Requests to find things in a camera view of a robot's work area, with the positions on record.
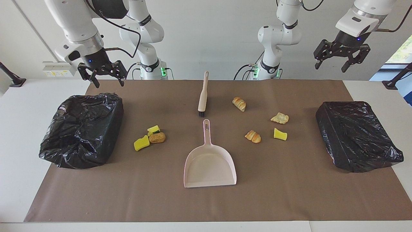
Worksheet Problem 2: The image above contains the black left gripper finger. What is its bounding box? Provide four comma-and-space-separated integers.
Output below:
314, 39, 338, 70
341, 44, 371, 73

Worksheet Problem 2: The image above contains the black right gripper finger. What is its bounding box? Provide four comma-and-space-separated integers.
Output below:
78, 63, 100, 88
109, 60, 127, 87

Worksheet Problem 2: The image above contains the brown peanut-shaped bread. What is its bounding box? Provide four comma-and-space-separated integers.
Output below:
149, 132, 166, 144

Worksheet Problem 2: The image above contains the pale pastry piece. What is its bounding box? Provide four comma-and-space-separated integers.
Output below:
270, 112, 289, 124

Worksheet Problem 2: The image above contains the beige brush with black bristles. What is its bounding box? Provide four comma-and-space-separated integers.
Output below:
198, 71, 209, 117

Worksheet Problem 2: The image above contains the large striped croissant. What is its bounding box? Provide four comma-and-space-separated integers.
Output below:
232, 97, 247, 112

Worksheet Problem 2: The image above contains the small golden croissant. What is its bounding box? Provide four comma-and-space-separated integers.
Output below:
245, 130, 261, 143

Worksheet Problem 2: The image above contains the pale pink plastic dustpan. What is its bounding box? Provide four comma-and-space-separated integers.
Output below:
183, 119, 237, 188

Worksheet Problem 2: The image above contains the black bin with crumpled bag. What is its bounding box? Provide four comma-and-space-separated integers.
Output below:
39, 93, 124, 169

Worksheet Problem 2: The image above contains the black bin with taut bag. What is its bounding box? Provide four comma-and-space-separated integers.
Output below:
315, 101, 404, 173

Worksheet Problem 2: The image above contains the black clamp stand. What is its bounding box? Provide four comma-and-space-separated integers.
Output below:
0, 62, 27, 88
382, 62, 412, 90

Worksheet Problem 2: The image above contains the brown paper table mat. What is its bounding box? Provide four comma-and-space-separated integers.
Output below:
24, 80, 412, 223

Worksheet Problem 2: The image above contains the black right base cable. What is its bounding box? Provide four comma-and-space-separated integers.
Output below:
125, 62, 142, 80

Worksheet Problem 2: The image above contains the black base cable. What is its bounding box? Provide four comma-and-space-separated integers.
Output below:
233, 61, 258, 80
125, 62, 142, 80

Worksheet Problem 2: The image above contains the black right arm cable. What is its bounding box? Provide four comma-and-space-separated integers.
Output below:
85, 0, 142, 58

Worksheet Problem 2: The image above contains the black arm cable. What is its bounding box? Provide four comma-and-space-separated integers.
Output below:
375, 4, 412, 33
85, 0, 142, 58

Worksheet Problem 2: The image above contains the white wall socket box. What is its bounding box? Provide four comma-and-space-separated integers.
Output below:
42, 61, 77, 77

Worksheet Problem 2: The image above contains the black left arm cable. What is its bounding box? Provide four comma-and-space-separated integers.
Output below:
375, 4, 412, 33

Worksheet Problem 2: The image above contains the black left base cable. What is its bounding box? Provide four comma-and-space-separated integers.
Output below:
233, 61, 258, 80

